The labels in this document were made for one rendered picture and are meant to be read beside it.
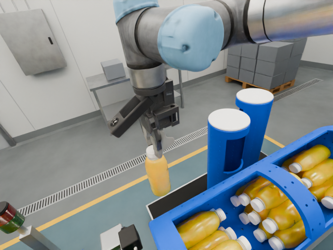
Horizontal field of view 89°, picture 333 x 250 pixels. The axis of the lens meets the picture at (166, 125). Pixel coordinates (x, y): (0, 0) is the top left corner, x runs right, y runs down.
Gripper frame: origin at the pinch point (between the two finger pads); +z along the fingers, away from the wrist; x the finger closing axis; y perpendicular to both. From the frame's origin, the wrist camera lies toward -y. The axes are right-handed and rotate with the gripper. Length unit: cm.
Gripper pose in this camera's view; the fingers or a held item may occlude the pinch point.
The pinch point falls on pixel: (153, 151)
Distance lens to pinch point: 48.8
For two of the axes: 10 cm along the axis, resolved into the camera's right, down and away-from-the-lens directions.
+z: 0.9, 7.8, 6.1
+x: -5.1, -4.9, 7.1
